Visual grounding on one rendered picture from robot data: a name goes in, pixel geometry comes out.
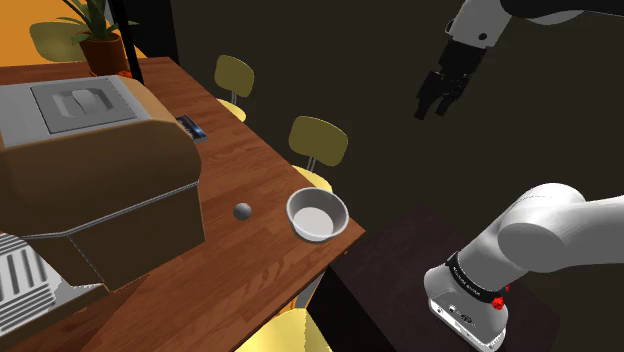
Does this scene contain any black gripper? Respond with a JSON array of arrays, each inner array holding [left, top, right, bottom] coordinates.
[[413, 38, 488, 121]]

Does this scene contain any yellow chair olive backrest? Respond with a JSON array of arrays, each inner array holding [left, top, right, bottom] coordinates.
[[233, 307, 334, 352], [287, 115, 350, 194], [213, 54, 256, 124]]

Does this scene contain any grey bowl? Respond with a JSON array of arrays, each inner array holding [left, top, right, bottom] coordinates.
[[285, 186, 351, 244]]

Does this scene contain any dark robot stand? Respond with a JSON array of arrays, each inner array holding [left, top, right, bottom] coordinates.
[[325, 203, 563, 352]]

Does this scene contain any dark phone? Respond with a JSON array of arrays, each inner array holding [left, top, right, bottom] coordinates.
[[174, 114, 209, 144]]

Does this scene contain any brown wooden table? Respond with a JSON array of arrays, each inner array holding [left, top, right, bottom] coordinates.
[[0, 55, 367, 352]]

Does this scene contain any potted green plant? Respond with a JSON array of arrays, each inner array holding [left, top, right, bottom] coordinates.
[[56, 0, 141, 78]]

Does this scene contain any brown and grey coffee machine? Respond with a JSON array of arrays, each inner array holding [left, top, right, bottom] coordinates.
[[0, 74, 206, 339]]

